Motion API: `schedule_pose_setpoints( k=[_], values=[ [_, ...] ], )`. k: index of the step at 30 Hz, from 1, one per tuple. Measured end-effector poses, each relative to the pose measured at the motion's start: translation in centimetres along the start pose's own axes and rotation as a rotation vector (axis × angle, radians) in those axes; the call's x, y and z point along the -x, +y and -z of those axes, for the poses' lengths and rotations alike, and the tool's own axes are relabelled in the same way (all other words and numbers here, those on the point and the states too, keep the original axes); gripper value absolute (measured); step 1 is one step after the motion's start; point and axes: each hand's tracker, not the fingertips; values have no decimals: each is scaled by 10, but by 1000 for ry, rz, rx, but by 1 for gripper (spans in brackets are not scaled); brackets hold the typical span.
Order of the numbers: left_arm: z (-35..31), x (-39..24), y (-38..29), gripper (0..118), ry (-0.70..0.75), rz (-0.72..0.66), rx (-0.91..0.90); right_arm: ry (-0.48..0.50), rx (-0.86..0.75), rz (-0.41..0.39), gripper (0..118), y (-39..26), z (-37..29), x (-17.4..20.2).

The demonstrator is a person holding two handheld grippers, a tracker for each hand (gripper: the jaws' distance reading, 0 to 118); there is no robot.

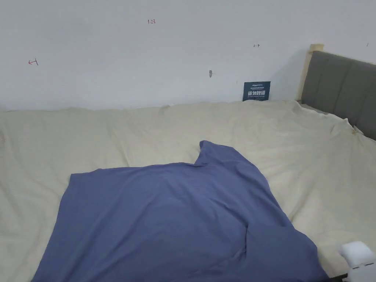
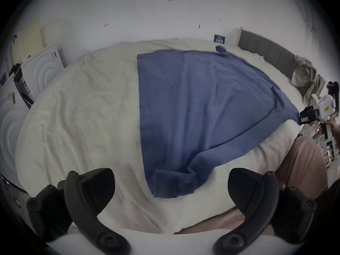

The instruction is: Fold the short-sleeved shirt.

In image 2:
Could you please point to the white washing machine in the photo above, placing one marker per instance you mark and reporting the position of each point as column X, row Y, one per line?
column 42, row 68
column 10, row 131

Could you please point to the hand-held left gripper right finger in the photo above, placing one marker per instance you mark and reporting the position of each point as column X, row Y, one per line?
column 255, row 195

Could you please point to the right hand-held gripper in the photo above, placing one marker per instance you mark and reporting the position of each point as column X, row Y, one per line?
column 325, row 106

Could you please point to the person's right hand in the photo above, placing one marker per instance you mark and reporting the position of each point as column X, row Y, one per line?
column 334, row 123

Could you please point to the small blue card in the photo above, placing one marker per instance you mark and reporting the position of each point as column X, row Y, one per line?
column 219, row 39

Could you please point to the plaid beige pillow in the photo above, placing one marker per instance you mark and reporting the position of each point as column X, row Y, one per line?
column 305, row 73

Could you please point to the bed with beige sheet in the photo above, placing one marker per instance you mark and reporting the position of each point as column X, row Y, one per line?
column 79, row 121

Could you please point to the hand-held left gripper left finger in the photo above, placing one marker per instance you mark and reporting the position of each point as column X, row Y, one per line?
column 79, row 195

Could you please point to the dark blue shirt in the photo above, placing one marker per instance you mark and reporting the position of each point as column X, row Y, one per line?
column 201, row 110

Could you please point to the grey padded headboard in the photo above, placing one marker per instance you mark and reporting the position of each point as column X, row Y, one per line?
column 268, row 49

